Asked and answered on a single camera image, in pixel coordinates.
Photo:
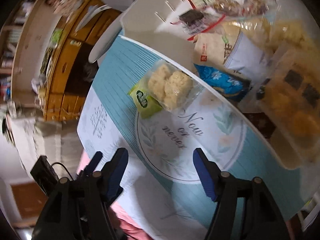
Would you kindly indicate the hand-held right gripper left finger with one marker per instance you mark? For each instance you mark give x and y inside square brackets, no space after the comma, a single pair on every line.
[116,175]

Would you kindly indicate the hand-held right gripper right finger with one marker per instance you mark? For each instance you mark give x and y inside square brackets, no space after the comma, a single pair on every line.
[205,175]

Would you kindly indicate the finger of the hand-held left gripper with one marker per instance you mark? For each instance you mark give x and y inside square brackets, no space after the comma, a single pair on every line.
[93,162]

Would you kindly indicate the pale rice cake packet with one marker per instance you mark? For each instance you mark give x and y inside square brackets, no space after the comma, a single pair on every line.
[170,87]

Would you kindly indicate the green packet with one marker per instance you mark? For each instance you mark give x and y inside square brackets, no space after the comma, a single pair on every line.
[57,37]

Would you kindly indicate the clear yellow pastry box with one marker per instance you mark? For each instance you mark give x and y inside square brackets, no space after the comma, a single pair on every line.
[290,105]

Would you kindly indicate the blue snack packet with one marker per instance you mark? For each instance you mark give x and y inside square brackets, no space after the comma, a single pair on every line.
[220,80]

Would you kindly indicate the dark snack clear packet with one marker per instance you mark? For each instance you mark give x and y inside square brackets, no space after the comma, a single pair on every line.
[193,18]

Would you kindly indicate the beige cracker packet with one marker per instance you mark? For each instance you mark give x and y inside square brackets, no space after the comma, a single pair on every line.
[215,50]

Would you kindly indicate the wooden desk with drawers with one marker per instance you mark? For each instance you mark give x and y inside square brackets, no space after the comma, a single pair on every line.
[62,80]

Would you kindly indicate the grey office chair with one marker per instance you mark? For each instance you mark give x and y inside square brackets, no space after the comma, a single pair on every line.
[105,37]

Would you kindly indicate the brown wooden door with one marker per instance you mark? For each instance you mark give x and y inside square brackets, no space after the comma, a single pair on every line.
[27,200]

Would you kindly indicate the white plastic storage bin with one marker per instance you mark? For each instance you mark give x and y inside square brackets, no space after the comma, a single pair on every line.
[145,22]

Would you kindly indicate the toast bread packet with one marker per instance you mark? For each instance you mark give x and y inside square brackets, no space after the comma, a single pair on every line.
[282,32]

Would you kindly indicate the brown snack packet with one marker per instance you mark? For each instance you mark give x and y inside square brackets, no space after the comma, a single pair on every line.
[260,125]

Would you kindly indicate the dark green printed box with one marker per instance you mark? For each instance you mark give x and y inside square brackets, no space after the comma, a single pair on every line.
[47,61]

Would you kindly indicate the covered piano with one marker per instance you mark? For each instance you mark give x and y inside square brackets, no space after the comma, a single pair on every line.
[37,135]

